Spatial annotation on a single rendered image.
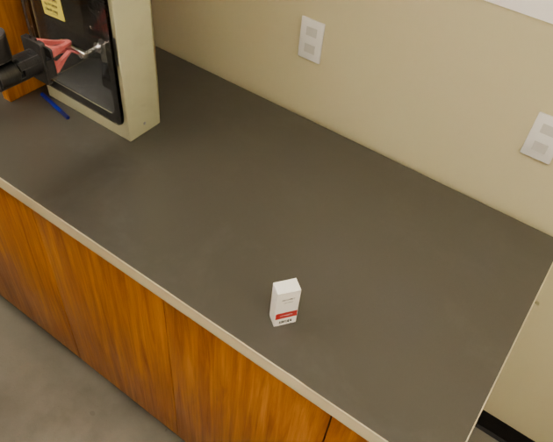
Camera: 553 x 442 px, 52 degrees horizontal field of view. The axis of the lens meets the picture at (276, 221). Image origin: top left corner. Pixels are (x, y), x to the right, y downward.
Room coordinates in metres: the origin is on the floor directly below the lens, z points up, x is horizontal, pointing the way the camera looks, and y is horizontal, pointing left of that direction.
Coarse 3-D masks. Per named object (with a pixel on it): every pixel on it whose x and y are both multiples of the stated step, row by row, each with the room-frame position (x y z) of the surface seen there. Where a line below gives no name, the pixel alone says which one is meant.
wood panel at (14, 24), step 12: (0, 0) 1.32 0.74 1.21; (12, 0) 1.35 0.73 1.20; (0, 12) 1.31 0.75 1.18; (12, 12) 1.34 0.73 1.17; (0, 24) 1.31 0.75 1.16; (12, 24) 1.33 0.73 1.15; (24, 24) 1.36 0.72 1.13; (12, 36) 1.33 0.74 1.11; (12, 48) 1.32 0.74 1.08; (24, 84) 1.32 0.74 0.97; (36, 84) 1.35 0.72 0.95; (12, 96) 1.28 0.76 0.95
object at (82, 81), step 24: (72, 0) 1.21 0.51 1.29; (96, 0) 1.17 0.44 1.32; (48, 24) 1.27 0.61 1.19; (72, 24) 1.22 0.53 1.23; (96, 24) 1.17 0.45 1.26; (72, 72) 1.24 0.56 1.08; (96, 72) 1.19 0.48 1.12; (72, 96) 1.25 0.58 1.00; (96, 96) 1.20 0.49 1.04; (120, 120) 1.16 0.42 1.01
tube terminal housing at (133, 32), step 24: (120, 0) 1.18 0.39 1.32; (144, 0) 1.24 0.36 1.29; (120, 24) 1.18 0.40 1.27; (144, 24) 1.24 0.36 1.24; (120, 48) 1.17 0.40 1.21; (144, 48) 1.23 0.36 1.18; (120, 72) 1.16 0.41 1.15; (144, 72) 1.22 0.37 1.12; (144, 96) 1.22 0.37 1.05; (96, 120) 1.23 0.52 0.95; (144, 120) 1.21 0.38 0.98
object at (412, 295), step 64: (192, 64) 1.57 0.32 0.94; (0, 128) 1.16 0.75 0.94; (64, 128) 1.19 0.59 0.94; (192, 128) 1.25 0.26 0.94; (256, 128) 1.28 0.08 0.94; (320, 128) 1.32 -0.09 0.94; (64, 192) 0.95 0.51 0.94; (128, 192) 0.98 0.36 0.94; (192, 192) 1.00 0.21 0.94; (256, 192) 1.03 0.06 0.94; (320, 192) 1.05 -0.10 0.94; (384, 192) 1.08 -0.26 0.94; (448, 192) 1.10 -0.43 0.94; (128, 256) 0.78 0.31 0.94; (192, 256) 0.80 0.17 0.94; (256, 256) 0.82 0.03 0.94; (320, 256) 0.84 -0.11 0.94; (384, 256) 0.86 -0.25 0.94; (448, 256) 0.88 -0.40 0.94; (512, 256) 0.91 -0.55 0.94; (256, 320) 0.65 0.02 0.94; (320, 320) 0.67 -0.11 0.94; (384, 320) 0.69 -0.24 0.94; (448, 320) 0.71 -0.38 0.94; (512, 320) 0.72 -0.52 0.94; (320, 384) 0.53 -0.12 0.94; (384, 384) 0.54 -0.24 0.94; (448, 384) 0.56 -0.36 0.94
